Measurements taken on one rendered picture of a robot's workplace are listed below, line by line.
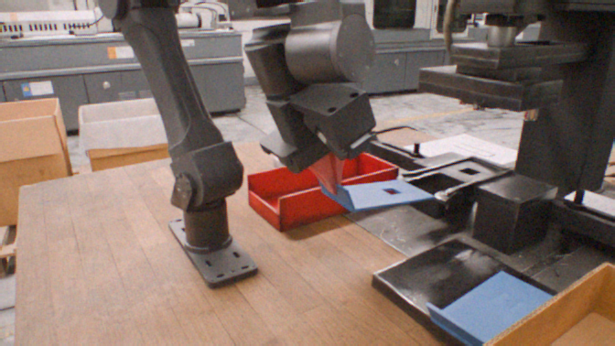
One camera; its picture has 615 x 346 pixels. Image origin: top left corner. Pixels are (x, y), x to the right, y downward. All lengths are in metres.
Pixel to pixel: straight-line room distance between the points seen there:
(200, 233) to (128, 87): 4.38
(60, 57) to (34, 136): 2.35
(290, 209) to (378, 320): 0.24
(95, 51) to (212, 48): 1.23
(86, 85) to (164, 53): 4.33
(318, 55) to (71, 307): 0.42
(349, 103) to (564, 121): 0.57
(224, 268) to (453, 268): 0.30
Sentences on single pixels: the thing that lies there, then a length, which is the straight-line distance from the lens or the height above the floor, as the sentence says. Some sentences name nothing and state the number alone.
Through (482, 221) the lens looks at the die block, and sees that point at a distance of 0.67.
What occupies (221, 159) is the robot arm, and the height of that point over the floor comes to 1.05.
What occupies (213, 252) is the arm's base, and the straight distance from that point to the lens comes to 0.61.
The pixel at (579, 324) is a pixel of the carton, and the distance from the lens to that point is 0.57.
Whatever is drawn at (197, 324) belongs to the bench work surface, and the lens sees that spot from 0.51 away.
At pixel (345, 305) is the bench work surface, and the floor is 0.90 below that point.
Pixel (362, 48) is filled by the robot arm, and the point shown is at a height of 1.20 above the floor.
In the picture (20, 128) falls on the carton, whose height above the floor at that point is 0.67.
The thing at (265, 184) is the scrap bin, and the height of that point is 0.93.
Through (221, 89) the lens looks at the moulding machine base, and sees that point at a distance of 5.16.
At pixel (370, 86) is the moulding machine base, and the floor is 0.19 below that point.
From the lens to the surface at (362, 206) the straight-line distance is 0.51.
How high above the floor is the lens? 1.23
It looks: 22 degrees down
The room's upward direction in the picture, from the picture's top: straight up
